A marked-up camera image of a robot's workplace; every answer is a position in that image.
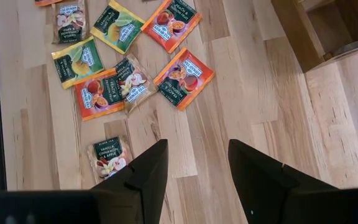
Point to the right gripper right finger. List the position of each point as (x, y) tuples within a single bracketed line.
[(259, 180)]

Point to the wooden three-compartment box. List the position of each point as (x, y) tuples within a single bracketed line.
[(294, 40)]

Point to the yellow lemon lime tea bag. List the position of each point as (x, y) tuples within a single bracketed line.
[(117, 26), (78, 62)]

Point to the red peach tea bag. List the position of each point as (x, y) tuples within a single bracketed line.
[(171, 23), (96, 96), (47, 2), (183, 77)]

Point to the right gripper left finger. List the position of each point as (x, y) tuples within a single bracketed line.
[(151, 174)]

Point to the beige vanilla apple tea bag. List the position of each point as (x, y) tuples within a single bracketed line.
[(135, 84), (70, 21), (107, 152)]

